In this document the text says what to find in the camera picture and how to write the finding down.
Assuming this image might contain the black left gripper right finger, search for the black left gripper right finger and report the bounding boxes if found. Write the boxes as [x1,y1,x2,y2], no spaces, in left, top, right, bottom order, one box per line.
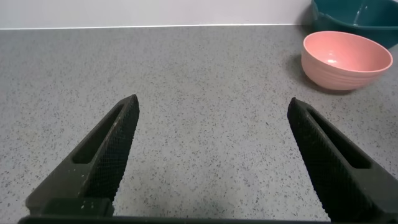
[287,97,398,223]

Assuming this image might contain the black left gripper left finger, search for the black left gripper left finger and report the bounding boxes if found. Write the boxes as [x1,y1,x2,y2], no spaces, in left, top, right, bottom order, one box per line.
[25,94,140,218]

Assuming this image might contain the pink plastic bowl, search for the pink plastic bowl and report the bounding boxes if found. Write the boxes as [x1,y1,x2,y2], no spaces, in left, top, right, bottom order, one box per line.
[300,30,394,91]

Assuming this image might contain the teal square plastic basin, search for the teal square plastic basin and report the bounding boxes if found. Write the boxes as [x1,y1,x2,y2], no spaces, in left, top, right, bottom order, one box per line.
[310,0,398,50]

